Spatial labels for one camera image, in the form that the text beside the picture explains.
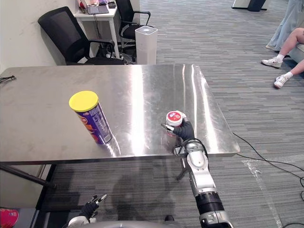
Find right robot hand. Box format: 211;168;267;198
161;113;195;141

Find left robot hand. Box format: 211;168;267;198
80;193;108;219

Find white gum jar red lid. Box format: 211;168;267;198
165;110;186;138

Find purple chips can yellow lid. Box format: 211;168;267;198
68;90;114;146

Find silver robot torso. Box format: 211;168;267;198
90;215;202;228

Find stainless steel table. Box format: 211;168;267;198
0;63;241;209

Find red round package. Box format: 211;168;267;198
0;208;19;228

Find white air purifier tower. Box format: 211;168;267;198
134;26;158;65

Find small black office chair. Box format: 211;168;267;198
114;0;152;49

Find seated person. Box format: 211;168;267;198
261;27;304;89

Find white desk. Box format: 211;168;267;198
73;0;122;59

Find dark base stand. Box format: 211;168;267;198
231;0;268;12

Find large black mesh office chair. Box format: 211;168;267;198
37;6;125;66

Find standing person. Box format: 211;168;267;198
265;0;304;51

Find dark laptop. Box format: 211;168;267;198
87;4;110;15

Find black object on table edge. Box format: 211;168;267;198
0;75;17;84

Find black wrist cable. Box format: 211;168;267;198
171;138;209;164

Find black floor cable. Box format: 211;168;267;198
232;132;304;228

